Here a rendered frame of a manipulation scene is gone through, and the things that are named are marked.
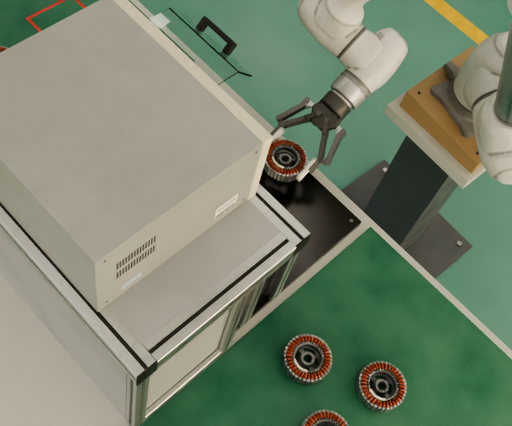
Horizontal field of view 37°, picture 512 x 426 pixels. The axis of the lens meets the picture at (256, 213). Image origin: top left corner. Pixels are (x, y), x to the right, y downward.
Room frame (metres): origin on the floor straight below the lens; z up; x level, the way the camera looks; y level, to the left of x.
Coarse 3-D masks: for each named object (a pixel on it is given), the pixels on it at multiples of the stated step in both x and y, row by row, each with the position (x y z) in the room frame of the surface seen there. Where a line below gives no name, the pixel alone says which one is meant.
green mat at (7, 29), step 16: (0, 0) 1.40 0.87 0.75; (16, 0) 1.41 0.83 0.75; (32, 0) 1.43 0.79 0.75; (48, 0) 1.45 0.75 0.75; (80, 0) 1.49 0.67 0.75; (96, 0) 1.51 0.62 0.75; (128, 0) 1.54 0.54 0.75; (0, 16) 1.34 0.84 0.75; (16, 16) 1.36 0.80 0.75; (48, 16) 1.39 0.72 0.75; (64, 16) 1.41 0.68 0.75; (0, 32) 1.29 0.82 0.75; (16, 32) 1.31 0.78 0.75; (32, 32) 1.32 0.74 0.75
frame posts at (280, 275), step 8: (296, 256) 0.77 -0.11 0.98; (288, 264) 0.75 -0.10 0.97; (280, 272) 0.76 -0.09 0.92; (288, 272) 0.77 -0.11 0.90; (264, 280) 0.69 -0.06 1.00; (272, 280) 0.76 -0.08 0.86; (280, 280) 0.75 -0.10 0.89; (256, 288) 0.67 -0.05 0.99; (264, 288) 0.77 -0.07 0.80; (272, 288) 0.76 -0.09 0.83; (280, 288) 0.77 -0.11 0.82; (248, 296) 0.67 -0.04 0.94; (256, 296) 0.68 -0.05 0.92; (272, 296) 0.75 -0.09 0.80; (248, 304) 0.67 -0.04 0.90; (248, 312) 0.67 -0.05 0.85; (240, 320) 0.67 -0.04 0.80; (248, 320) 0.69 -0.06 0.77
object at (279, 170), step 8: (272, 144) 1.13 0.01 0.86; (280, 144) 1.13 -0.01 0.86; (288, 144) 1.15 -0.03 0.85; (296, 144) 1.15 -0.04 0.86; (272, 152) 1.10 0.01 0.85; (280, 152) 1.13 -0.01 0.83; (288, 152) 1.13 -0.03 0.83; (296, 152) 1.13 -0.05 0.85; (304, 152) 1.13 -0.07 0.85; (272, 160) 1.08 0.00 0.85; (280, 160) 1.09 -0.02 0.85; (288, 160) 1.11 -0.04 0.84; (296, 160) 1.12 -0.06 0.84; (304, 160) 1.11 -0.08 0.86; (264, 168) 1.07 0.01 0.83; (272, 168) 1.06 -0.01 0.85; (280, 168) 1.06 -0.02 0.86; (288, 168) 1.07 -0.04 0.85; (296, 168) 1.08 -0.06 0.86; (272, 176) 1.05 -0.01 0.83; (280, 176) 1.05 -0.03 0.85; (288, 176) 1.05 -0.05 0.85; (296, 176) 1.07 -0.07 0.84
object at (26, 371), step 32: (0, 288) 0.59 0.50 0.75; (288, 288) 0.81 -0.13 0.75; (0, 320) 0.52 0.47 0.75; (32, 320) 0.54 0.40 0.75; (256, 320) 0.70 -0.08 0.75; (0, 352) 0.45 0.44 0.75; (32, 352) 0.47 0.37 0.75; (64, 352) 0.49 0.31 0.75; (0, 384) 0.39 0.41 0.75; (32, 384) 0.41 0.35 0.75; (64, 384) 0.43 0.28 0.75; (0, 416) 0.33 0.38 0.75; (32, 416) 0.34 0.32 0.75; (64, 416) 0.36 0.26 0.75; (96, 416) 0.38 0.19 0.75
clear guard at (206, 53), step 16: (160, 16) 1.23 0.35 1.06; (176, 16) 1.24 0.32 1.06; (176, 32) 1.20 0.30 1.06; (192, 32) 1.21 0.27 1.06; (192, 48) 1.16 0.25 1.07; (208, 48) 1.18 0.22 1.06; (208, 64) 1.13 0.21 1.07; (224, 64) 1.15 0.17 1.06; (240, 64) 1.21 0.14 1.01; (224, 80) 1.10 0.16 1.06
